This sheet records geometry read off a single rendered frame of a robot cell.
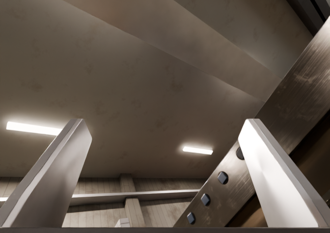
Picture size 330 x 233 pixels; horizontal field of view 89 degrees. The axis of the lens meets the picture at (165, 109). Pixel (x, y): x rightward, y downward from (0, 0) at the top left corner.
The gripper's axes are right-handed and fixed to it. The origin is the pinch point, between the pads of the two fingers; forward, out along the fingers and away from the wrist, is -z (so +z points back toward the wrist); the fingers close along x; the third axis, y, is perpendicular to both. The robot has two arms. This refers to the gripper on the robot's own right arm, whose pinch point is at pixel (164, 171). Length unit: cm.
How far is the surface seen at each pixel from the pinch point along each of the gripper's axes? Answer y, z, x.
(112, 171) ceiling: 399, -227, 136
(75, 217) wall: 363, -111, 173
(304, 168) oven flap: 50, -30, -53
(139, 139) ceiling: 317, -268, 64
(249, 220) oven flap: 78, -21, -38
